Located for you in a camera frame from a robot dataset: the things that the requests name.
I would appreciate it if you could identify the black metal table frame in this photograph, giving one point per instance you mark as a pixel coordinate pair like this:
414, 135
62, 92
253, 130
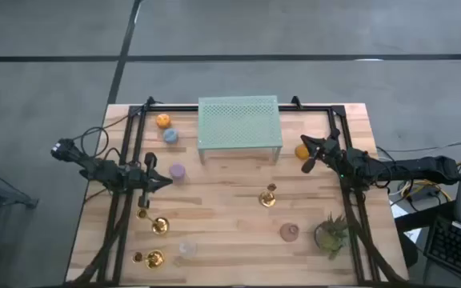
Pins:
314, 107

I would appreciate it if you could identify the potted green succulent plant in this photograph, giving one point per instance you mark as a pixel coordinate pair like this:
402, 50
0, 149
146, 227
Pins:
330, 238

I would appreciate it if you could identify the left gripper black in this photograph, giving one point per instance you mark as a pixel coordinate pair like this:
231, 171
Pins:
140, 180

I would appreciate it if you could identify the black power adapter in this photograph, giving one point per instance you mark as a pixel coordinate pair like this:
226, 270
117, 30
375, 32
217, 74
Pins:
422, 193

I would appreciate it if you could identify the pink glass candlestick holder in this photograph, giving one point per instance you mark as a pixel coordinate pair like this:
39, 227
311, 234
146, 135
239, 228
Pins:
288, 233

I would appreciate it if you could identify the orange glass candlestick holder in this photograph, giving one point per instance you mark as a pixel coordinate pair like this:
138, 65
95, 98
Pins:
299, 152

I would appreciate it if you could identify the black keyboard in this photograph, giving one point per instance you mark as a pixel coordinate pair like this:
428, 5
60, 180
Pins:
454, 248

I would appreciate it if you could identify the blue round candle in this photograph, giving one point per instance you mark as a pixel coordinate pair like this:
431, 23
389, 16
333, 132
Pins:
170, 136

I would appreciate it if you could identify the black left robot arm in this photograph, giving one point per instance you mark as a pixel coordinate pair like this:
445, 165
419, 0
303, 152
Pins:
94, 168

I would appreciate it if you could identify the short gold candlestick holder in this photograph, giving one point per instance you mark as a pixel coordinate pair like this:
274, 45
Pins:
267, 198

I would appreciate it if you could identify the tall gold candlestick holder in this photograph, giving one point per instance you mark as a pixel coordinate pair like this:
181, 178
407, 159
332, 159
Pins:
160, 226

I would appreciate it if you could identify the purple round candle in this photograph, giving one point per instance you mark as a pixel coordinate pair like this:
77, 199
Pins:
177, 170

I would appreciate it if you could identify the mint green perforated metal shelf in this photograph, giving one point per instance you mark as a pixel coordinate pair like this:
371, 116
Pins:
222, 128

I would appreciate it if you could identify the white paper sheet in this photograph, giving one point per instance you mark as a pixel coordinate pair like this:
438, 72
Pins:
398, 210

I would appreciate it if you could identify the medium gold candlestick holder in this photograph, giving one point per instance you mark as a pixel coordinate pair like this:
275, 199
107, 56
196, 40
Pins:
154, 260

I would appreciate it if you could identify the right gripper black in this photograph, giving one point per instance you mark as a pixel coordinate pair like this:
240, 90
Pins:
328, 150

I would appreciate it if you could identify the clear glass candlestick holder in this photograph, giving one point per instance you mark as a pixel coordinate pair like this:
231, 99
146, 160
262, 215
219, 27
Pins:
187, 249

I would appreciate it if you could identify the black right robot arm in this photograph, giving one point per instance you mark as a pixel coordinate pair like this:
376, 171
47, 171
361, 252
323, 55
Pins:
414, 168

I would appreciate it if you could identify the orange round candle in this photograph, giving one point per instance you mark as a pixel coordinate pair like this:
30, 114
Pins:
163, 121

